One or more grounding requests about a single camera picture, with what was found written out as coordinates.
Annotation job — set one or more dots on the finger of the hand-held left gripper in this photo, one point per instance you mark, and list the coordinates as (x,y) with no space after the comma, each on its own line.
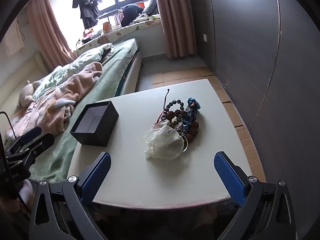
(43,141)
(31,133)

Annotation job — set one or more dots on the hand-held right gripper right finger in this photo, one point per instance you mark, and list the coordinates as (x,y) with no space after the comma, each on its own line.
(230,177)

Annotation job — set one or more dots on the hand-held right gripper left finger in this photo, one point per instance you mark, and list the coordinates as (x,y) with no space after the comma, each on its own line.
(97,177)

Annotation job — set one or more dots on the black jewelry box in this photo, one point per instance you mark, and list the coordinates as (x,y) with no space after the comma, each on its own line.
(100,130)

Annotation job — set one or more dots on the beige plush toy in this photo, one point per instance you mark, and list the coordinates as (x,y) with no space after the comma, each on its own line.
(25,93)

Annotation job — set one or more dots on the silver bangle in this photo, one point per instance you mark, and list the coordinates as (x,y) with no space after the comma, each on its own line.
(186,145)

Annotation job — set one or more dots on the white padded headboard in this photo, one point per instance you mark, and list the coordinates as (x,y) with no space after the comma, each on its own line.
(15,80)

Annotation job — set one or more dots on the pink fleece blanket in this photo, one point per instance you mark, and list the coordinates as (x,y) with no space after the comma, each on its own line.
(75,85)

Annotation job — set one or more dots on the white mesh pouch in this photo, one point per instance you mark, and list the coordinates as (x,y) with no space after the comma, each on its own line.
(165,142)

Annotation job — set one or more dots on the light green quilt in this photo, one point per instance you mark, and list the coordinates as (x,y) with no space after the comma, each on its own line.
(85,57)

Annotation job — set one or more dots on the white hanging cloth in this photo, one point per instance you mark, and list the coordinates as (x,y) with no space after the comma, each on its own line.
(15,40)

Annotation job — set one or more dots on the pink curtain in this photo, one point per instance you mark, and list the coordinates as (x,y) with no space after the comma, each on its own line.
(172,17)
(47,30)

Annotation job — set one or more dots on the bed with green sheet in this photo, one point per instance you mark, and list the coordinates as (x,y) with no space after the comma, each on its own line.
(117,65)

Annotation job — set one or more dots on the patterned window seat cushion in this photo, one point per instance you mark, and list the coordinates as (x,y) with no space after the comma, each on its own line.
(117,33)

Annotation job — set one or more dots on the orange packet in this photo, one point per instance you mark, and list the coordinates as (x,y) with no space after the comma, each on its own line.
(107,26)

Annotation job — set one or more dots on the grey wardrobe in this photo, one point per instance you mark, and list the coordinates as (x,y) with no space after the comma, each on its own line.
(250,42)

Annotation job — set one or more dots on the hanging dark clothes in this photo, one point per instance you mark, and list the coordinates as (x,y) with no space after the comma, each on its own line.
(86,0)

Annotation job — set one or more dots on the dark clothing pile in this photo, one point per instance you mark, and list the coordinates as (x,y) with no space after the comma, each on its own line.
(131,13)

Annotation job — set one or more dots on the grey pillow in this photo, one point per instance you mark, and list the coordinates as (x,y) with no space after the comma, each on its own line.
(151,5)

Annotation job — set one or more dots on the white wall socket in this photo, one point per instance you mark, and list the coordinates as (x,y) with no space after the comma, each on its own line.
(205,38)

